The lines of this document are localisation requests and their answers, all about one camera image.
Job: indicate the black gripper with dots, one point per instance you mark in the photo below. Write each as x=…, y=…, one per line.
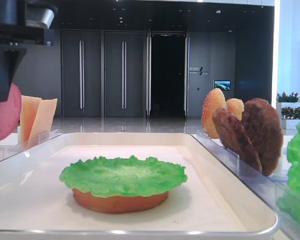
x=13, y=29

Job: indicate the red tomato slice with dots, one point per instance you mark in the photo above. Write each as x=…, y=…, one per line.
x=10, y=112

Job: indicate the orange cheese slice left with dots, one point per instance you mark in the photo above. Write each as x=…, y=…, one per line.
x=29, y=108

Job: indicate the orange cheese slice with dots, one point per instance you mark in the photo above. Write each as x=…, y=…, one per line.
x=29, y=108
x=44, y=117

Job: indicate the orange cheese slice right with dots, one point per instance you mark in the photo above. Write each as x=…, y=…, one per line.
x=44, y=117

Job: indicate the green lettuce leaf on tray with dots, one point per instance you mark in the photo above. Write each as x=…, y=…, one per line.
x=126, y=177

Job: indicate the front brown meat patty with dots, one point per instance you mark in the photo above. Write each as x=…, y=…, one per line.
x=233, y=136

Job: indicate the brown meat patty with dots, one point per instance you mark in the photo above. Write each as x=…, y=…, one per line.
x=233, y=136
x=262, y=124

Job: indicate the rear brown meat patty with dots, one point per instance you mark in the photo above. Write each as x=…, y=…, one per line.
x=262, y=124

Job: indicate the green lettuce leaf in rack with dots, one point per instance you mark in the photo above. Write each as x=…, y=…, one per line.
x=298, y=170

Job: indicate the left clear acrylic rack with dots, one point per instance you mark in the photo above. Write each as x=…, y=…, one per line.
x=11, y=145

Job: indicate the clear acrylic rack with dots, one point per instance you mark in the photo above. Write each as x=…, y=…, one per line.
x=11, y=145
x=273, y=189

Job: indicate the white rectangular tray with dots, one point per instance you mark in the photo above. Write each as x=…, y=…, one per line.
x=212, y=205

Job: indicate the bottom bun slice on tray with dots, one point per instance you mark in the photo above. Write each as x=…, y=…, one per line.
x=118, y=204

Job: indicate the sesame top bun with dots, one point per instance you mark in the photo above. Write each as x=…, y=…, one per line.
x=214, y=100

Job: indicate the plain bun half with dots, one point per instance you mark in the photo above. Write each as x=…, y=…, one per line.
x=235, y=106

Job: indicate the white flower planter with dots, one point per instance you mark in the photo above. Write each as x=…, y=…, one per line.
x=288, y=107

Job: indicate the right clear acrylic rack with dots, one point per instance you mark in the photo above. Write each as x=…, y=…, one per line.
x=273, y=189

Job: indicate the small wall screen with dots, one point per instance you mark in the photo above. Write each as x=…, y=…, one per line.
x=224, y=85

